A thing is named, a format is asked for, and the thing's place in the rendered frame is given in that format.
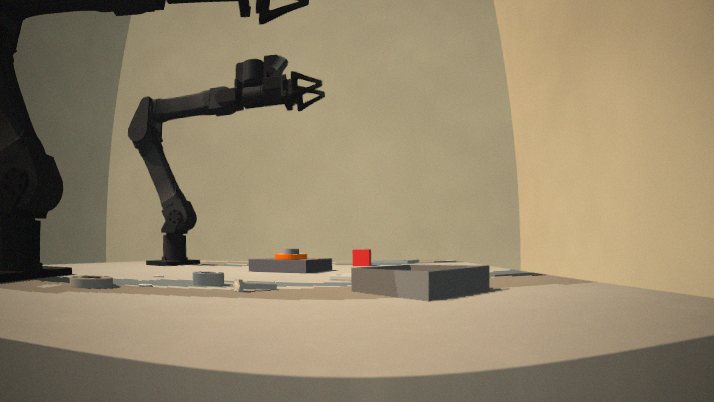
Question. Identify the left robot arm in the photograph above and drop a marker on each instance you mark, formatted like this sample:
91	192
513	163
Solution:
179	213

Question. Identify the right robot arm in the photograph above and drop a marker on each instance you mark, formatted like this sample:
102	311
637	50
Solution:
30	182

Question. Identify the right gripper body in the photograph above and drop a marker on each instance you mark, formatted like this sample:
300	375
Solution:
243	6

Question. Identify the red cube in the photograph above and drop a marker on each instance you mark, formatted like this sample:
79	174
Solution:
362	257

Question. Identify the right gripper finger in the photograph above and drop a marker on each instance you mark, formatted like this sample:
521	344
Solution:
266	15

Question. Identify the grey hex-head bolt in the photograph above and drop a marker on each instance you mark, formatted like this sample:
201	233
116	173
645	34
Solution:
239	285

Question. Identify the cream round plate with orange rim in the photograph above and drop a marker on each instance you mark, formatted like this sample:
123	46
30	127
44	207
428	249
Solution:
290	256

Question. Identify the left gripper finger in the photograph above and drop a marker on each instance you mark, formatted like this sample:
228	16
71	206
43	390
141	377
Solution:
294	84
301	105

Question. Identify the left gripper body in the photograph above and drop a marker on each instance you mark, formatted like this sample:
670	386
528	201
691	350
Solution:
273	97

